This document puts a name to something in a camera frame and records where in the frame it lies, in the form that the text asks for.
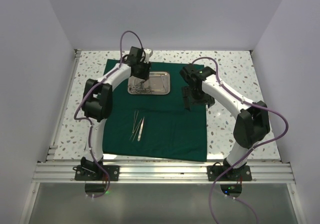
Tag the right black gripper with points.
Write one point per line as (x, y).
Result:
(187, 92)

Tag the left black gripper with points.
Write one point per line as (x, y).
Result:
(145, 75)

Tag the dark green surgical cloth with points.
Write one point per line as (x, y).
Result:
(170, 131)

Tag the wide steel tweezers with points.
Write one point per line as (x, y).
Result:
(141, 129)

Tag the thin steel tweezers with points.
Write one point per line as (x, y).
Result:
(135, 119)
(135, 130)

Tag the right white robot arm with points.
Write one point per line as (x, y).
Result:
(252, 123)

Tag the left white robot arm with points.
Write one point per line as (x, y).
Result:
(96, 107)

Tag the steel surgical scissors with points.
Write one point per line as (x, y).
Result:
(146, 87)

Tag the steel instrument tray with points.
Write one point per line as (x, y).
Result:
(155, 82)

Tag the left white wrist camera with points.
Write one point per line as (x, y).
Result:
(148, 53)

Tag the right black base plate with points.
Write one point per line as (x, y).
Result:
(241, 174)

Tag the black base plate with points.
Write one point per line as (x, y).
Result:
(110, 172)
(241, 174)

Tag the aluminium mounting rail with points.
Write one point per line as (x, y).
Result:
(163, 171)

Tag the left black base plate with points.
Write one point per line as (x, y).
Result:
(110, 172)

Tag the left side aluminium rail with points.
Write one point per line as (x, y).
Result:
(53, 144)

